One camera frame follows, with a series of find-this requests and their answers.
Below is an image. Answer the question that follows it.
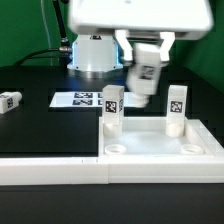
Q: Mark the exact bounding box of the white square tabletop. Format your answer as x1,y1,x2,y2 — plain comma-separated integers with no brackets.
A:
98,117,224,157

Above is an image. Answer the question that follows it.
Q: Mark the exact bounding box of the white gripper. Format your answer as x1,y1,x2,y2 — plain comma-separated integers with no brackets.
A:
68,0,213,63

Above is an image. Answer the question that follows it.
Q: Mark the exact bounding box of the white L-shaped obstacle fence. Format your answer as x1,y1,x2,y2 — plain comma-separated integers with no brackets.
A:
0,153,224,185

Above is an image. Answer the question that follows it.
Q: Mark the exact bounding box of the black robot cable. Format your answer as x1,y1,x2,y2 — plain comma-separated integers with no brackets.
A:
13,0,73,67

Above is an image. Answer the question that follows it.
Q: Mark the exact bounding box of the white sheet with fiducial tags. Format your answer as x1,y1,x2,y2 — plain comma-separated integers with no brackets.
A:
49,91,144,109

